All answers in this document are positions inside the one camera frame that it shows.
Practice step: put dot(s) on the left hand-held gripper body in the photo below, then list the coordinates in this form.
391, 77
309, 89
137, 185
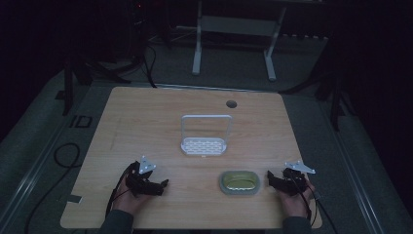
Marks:
139, 182

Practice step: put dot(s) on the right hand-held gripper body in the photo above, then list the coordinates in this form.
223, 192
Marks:
293, 182

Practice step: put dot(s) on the person's left hand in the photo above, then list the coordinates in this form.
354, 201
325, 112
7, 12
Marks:
127, 201

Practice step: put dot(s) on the person's right hand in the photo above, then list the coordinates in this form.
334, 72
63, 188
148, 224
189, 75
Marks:
297, 204

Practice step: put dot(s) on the green soap dish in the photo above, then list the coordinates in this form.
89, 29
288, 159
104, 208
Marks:
240, 183

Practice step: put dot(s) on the white perforated soap rack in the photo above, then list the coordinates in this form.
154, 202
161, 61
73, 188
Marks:
204, 145

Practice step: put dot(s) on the black metal stand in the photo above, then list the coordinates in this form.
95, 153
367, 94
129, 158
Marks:
68, 87
336, 107

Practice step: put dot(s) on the white metal desk frame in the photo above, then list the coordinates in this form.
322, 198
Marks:
238, 26

